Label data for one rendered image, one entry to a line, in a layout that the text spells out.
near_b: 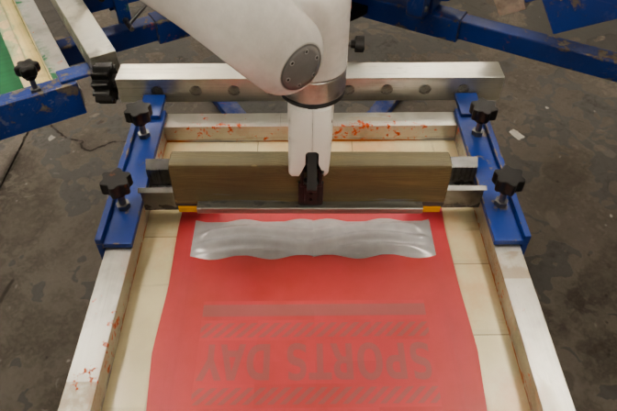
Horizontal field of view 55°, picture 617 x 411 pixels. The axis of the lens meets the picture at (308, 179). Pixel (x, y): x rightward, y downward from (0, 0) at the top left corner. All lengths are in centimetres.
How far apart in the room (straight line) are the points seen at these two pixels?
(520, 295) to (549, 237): 148
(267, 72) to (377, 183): 30
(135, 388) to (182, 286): 15
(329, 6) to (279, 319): 42
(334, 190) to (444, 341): 24
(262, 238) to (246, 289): 9
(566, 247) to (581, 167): 45
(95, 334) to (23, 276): 146
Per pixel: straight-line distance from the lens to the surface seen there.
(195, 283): 85
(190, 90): 108
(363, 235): 89
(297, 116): 64
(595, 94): 306
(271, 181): 75
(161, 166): 93
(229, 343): 79
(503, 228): 88
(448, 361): 80
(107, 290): 83
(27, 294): 219
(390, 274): 85
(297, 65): 52
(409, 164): 75
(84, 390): 76
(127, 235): 87
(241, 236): 89
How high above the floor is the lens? 164
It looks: 45 degrees down
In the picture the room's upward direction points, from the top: straight up
